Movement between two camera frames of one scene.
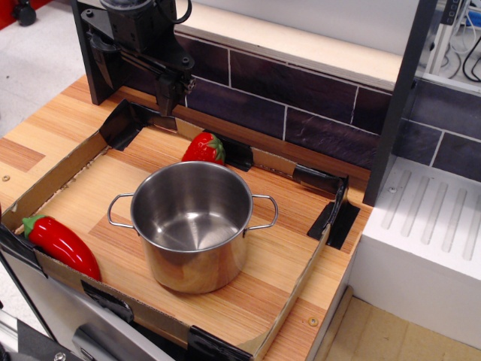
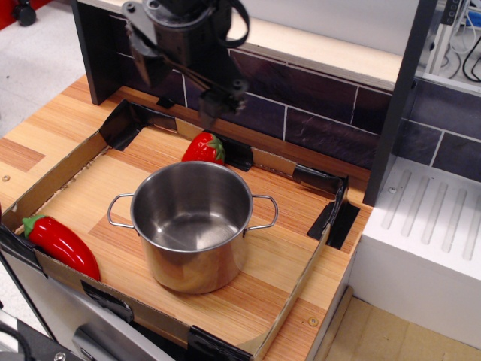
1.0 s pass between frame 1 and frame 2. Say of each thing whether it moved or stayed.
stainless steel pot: stayed
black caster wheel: stayed
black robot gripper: moved
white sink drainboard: stayed
